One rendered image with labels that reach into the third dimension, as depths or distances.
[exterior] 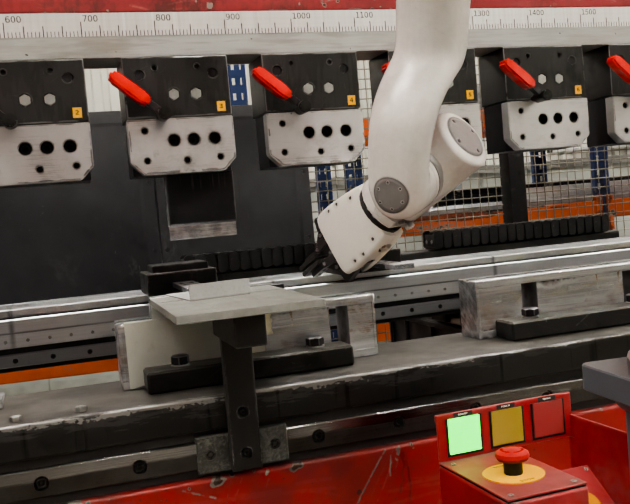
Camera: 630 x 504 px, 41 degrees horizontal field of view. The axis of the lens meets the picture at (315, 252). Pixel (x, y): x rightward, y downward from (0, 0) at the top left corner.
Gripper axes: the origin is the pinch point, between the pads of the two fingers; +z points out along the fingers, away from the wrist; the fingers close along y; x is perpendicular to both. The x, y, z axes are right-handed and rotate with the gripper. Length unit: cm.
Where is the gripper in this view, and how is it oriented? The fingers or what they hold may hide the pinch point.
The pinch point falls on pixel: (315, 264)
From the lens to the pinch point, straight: 123.9
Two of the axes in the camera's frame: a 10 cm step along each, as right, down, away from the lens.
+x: -6.7, 1.0, -7.4
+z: -6.0, 5.2, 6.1
